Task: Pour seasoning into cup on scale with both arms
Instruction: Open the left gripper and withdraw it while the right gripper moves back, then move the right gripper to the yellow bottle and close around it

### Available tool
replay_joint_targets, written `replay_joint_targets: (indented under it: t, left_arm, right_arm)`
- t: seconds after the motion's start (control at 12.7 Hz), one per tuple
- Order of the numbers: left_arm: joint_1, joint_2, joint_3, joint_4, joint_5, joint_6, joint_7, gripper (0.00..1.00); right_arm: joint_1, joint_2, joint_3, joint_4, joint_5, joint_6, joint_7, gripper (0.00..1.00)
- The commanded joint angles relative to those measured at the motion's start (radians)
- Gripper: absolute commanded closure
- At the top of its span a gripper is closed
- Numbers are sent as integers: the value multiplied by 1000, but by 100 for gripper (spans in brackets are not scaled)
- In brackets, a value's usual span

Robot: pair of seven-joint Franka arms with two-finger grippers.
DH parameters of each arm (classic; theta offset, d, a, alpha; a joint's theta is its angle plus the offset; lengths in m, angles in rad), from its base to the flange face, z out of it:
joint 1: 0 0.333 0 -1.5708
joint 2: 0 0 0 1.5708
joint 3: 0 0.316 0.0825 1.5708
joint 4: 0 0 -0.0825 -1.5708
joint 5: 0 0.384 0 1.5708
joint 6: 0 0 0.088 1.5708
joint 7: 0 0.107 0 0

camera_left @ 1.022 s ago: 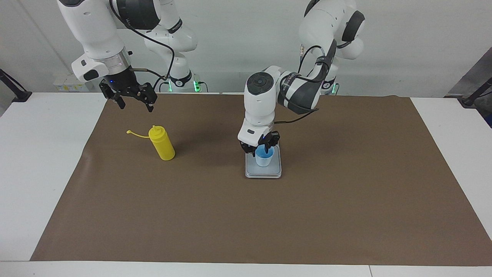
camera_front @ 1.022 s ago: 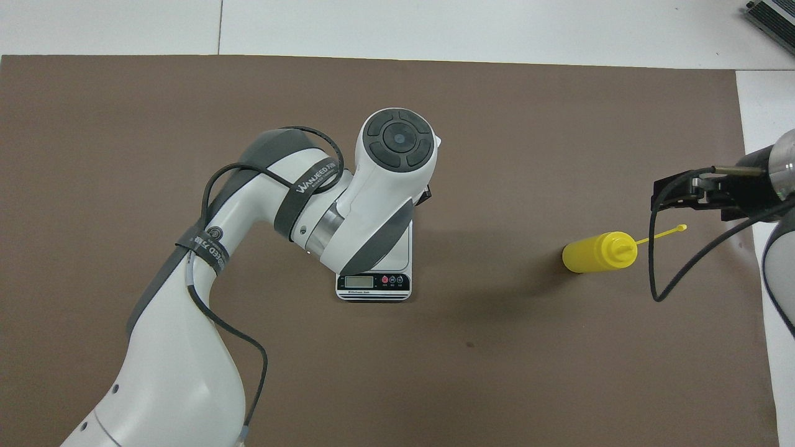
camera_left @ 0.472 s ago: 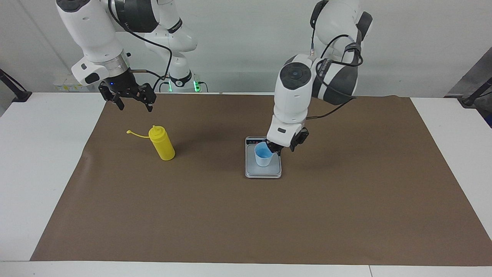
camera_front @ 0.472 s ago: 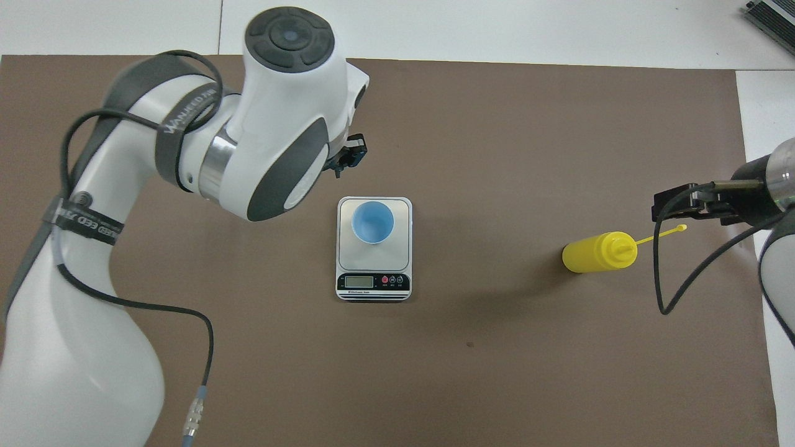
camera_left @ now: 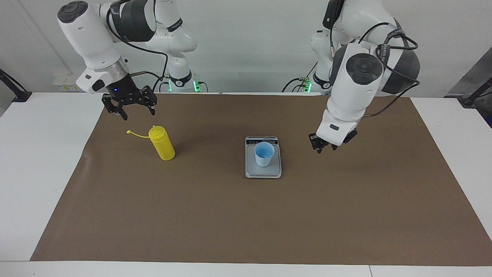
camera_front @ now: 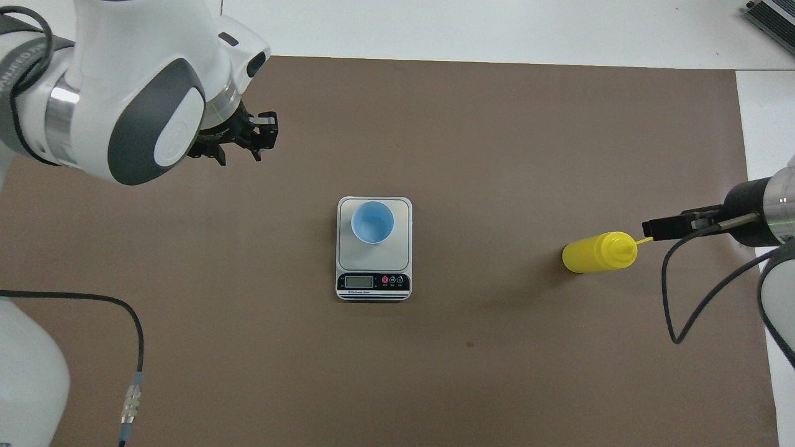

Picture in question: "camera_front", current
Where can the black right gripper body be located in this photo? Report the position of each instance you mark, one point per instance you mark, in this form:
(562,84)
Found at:
(745,198)

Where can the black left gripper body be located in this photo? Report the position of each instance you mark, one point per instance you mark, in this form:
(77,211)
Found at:
(233,133)

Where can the yellow squeeze bottle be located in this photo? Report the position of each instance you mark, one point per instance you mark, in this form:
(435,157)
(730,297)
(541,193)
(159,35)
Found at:
(593,253)

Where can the light blue plastic cup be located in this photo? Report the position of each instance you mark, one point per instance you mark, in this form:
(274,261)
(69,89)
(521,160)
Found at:
(372,222)

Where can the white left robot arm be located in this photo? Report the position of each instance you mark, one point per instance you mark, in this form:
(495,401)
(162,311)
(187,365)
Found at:
(124,49)

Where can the silver digital kitchen scale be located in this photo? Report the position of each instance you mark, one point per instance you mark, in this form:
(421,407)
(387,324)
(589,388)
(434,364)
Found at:
(374,273)

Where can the grey ribbed metal device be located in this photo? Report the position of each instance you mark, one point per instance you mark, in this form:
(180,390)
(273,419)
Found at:
(776,22)

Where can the brown table mat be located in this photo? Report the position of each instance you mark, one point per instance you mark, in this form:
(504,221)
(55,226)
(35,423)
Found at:
(435,372)

